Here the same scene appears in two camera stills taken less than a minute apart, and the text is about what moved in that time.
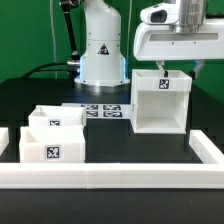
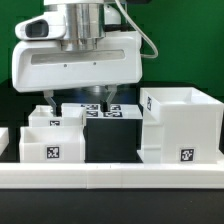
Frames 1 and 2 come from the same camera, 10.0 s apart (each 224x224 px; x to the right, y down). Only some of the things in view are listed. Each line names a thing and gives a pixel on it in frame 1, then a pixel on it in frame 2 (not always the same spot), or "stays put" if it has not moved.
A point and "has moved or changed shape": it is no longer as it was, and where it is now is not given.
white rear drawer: (57, 116) stays put
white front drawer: (52, 144) stays put
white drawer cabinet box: (160, 104) has moved or changed shape
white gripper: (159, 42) → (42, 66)
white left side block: (4, 139) stays put
